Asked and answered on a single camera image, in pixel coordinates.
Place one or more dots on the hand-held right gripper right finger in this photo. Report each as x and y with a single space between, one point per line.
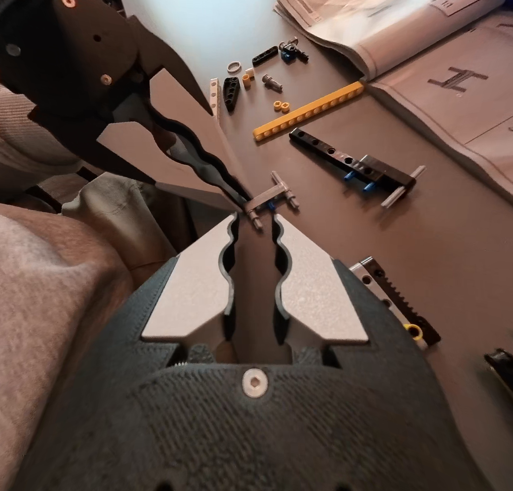
316 298

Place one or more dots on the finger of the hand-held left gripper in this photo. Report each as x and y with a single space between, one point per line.
152 158
188 110

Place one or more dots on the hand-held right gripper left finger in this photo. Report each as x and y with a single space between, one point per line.
192 294

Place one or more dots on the grey lego axle assembly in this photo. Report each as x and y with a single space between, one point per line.
272 194

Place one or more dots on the white lego beam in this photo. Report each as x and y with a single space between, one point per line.
215 98

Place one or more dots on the curved black lego beam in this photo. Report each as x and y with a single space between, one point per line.
231 94

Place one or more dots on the tan lego connector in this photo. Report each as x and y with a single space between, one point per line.
247 80

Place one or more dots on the lego gear rack assembly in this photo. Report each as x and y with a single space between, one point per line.
392 298

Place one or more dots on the dark grey lego pin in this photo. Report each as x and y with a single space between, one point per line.
271 81

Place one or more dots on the short black lego beam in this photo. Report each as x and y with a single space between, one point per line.
265 56

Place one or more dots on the long yellow lego beam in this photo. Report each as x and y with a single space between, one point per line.
308 112

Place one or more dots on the small grey blue lego assembly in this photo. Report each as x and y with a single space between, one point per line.
292 50

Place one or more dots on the black lego beam assembly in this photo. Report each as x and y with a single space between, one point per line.
352 164

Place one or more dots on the lego instruction booklet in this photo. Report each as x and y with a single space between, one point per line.
441 98

